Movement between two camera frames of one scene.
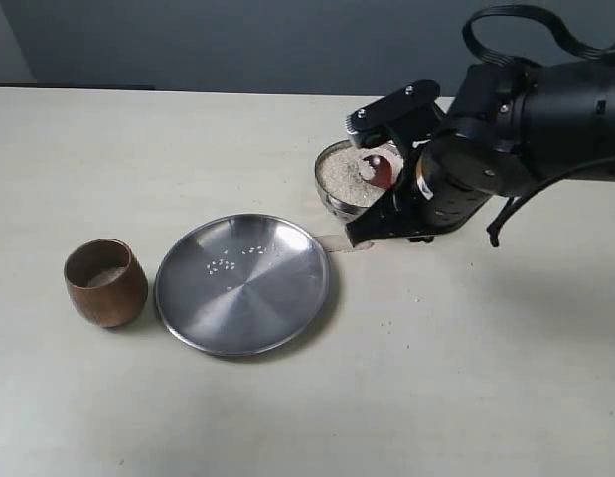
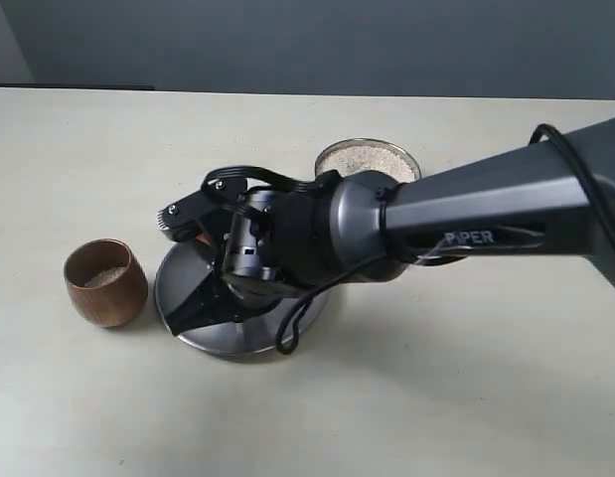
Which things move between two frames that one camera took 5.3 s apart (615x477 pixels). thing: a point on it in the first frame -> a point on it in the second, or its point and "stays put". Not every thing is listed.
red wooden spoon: [383, 171] -> [204, 238]
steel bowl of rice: [337, 167] stays put
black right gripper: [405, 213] -> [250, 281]
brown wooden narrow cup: [106, 281] stays put
